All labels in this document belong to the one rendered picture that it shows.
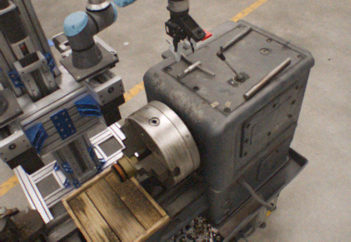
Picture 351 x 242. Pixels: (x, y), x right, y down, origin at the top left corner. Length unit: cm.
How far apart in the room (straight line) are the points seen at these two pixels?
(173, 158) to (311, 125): 189
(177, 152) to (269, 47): 60
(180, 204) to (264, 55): 69
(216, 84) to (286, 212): 135
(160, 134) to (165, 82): 24
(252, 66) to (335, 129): 169
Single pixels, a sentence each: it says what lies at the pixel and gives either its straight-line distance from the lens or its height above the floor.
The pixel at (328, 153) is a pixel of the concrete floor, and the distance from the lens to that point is 268.
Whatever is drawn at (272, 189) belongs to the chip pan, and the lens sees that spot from 177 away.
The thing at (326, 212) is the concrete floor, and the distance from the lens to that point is 240.
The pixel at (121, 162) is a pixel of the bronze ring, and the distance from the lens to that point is 117.
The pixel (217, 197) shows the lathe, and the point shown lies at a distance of 142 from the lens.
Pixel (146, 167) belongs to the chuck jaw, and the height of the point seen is 111.
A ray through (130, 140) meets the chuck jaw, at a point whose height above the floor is 116.
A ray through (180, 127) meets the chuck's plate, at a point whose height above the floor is 121.
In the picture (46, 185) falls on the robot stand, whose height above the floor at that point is 21.
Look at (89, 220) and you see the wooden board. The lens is 136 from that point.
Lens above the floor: 204
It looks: 45 degrees down
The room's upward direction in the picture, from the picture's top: 8 degrees counter-clockwise
